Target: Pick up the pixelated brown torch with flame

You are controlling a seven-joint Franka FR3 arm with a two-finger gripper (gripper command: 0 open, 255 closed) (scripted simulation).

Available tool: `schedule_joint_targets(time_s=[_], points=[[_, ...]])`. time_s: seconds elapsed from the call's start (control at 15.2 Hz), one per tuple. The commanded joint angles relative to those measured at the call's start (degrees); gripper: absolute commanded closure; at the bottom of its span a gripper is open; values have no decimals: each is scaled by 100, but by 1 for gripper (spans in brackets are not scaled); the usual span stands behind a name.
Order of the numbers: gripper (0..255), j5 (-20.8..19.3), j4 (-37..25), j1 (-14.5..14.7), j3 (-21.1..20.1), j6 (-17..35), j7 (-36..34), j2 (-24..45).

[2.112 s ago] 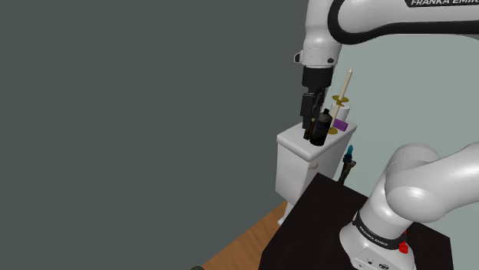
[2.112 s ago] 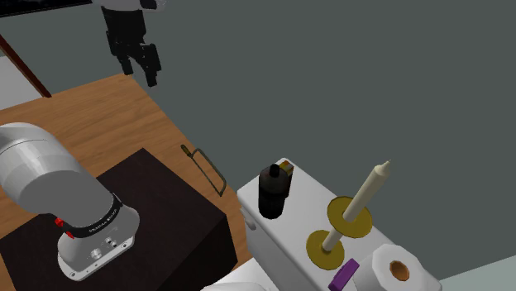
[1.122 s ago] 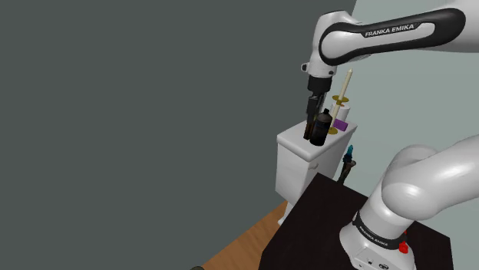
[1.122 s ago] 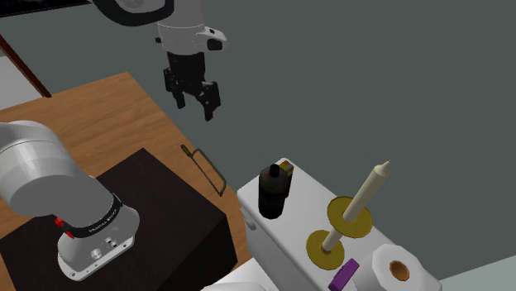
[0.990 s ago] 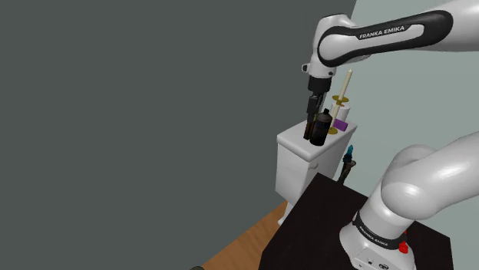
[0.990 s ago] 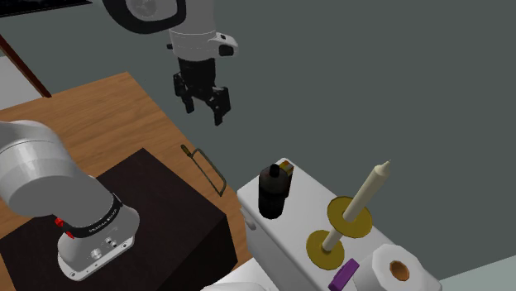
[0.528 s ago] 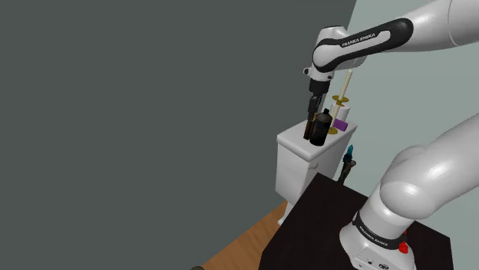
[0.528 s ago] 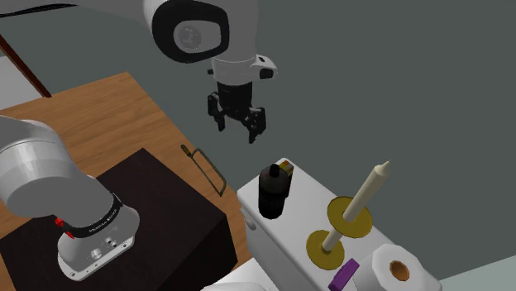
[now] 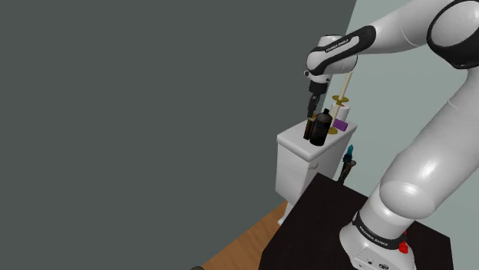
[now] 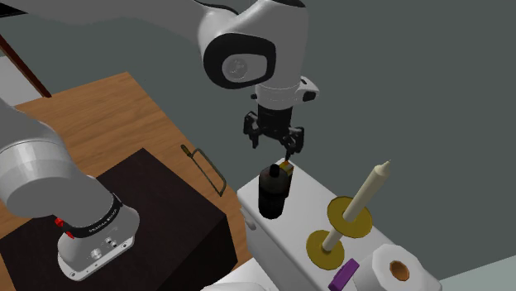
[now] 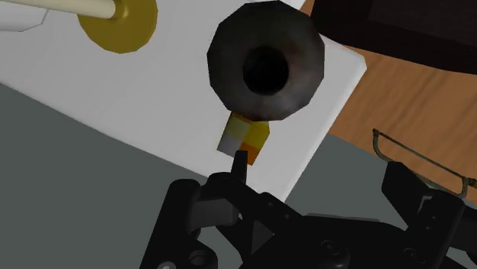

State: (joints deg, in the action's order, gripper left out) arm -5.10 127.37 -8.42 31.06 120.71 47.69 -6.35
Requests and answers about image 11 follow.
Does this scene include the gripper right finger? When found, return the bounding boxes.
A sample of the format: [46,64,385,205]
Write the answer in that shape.
[381,160,477,269]

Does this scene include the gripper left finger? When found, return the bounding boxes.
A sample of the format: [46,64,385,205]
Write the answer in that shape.
[139,150,303,269]

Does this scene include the yellow white orange box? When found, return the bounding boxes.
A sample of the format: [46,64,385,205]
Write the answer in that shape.
[216,112,271,167]

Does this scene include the white table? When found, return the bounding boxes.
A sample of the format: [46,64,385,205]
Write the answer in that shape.
[0,0,368,204]

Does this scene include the black round vase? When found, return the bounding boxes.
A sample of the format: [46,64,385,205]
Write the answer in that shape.
[206,0,326,122]

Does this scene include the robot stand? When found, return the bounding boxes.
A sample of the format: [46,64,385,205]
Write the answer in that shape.
[310,0,477,76]

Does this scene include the gold base cream pole lamp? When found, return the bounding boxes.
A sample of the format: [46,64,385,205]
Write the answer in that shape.
[0,0,159,55]

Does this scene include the thin olive metal wire frame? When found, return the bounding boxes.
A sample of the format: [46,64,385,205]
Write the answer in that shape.
[372,128,477,200]

